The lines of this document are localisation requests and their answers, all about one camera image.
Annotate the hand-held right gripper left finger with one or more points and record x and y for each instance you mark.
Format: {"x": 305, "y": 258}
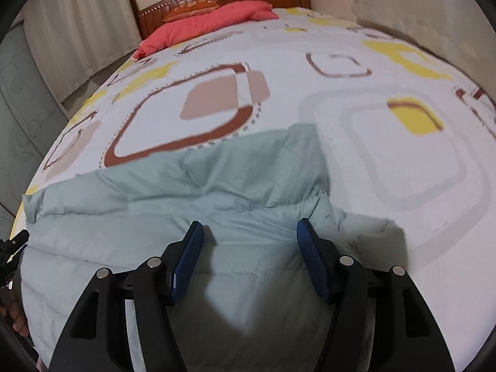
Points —
{"x": 186, "y": 264}

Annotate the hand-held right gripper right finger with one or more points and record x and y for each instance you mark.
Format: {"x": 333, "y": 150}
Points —
{"x": 316, "y": 260}

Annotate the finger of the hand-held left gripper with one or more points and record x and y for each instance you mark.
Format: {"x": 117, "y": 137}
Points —
{"x": 13, "y": 245}

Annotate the light green puffer jacket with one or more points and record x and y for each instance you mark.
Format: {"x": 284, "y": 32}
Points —
{"x": 232, "y": 186}

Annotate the wardrobe with frosted glass doors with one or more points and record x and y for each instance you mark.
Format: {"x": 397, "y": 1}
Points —
{"x": 23, "y": 124}

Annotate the bed with patterned sheet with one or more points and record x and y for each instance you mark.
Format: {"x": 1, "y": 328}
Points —
{"x": 407, "y": 162}

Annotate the cream curtain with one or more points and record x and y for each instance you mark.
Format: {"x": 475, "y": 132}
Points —
{"x": 77, "y": 27}
{"x": 426, "y": 7}

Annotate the coral pink quilt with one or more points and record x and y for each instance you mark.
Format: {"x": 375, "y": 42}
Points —
{"x": 217, "y": 22}

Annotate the orange cushion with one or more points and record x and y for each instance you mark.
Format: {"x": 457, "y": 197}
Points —
{"x": 193, "y": 8}

